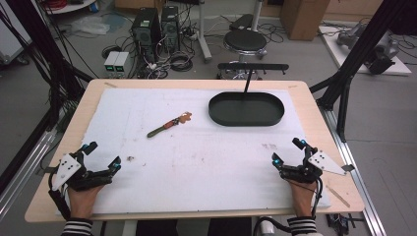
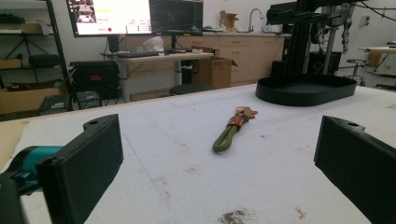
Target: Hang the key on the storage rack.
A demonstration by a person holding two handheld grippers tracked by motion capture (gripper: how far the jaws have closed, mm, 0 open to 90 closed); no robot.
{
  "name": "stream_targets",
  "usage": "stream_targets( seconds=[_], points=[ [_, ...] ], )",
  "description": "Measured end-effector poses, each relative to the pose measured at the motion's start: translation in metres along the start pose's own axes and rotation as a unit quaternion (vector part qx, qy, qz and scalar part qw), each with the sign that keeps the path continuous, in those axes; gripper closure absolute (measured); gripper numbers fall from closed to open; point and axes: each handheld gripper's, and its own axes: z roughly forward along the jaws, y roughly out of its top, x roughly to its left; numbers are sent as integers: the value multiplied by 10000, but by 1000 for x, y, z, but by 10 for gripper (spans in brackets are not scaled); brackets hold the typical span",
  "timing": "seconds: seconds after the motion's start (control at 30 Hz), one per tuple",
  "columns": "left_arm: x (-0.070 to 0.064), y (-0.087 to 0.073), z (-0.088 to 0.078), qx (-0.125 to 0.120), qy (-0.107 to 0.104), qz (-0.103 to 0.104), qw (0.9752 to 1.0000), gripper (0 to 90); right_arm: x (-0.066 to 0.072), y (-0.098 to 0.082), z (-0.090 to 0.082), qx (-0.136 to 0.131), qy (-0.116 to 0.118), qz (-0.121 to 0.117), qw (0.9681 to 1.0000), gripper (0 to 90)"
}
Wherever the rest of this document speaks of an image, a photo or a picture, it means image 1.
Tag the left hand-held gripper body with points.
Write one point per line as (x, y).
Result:
(70, 170)

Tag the grey and black machine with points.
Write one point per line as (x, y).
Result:
(380, 52)

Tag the clear plastic bag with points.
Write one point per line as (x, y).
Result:
(90, 25)

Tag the brown cardboard box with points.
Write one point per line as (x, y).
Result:
(303, 18)

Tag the white power supply unit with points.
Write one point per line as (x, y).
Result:
(110, 63)
(121, 64)

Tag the silver aluminium rail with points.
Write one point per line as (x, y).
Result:
(23, 164)
(357, 183)

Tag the person's right hand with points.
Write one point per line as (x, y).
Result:
(302, 198)

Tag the narrow black computer tower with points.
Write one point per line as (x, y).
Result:
(170, 28)

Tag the person's left hand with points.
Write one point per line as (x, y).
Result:
(82, 200)

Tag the black oval tray hanger stand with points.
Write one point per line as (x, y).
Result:
(246, 109)

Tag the large black computer tower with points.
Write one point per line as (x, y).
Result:
(146, 32)

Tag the black round stool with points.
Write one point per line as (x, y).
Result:
(245, 42)

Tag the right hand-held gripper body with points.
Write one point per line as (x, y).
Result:
(309, 167)

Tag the round white table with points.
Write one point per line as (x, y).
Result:
(70, 6)

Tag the white floor board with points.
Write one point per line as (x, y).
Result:
(334, 49)

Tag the white table mat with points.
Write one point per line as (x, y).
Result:
(196, 164)

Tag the black metal frame strut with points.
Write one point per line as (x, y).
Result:
(357, 55)
(42, 49)

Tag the black floor pedal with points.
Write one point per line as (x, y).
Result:
(242, 22)

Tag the thin wooden stick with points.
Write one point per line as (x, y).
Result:
(338, 196)

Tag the small electronics parts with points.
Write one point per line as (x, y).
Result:
(342, 223)

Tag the white metal stand leg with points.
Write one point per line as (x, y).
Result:
(204, 36)

